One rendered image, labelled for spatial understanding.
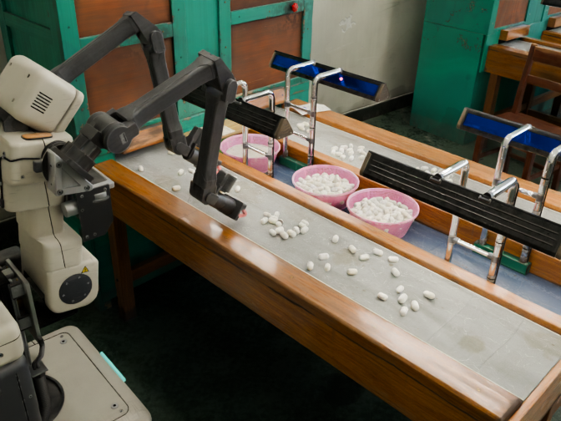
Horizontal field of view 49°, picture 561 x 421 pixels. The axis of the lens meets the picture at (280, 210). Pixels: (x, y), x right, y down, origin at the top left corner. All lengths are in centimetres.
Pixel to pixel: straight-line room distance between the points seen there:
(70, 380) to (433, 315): 126
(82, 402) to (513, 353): 137
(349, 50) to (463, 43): 83
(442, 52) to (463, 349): 338
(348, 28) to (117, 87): 252
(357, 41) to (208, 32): 223
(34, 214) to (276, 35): 169
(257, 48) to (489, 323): 177
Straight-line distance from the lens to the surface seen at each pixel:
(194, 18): 274
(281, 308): 189
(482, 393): 160
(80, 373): 232
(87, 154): 161
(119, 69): 258
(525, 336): 185
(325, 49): 462
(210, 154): 190
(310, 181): 246
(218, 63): 176
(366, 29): 490
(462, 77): 478
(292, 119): 308
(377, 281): 192
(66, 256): 188
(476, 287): 194
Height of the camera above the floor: 186
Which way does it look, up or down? 30 degrees down
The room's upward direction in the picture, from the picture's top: 2 degrees clockwise
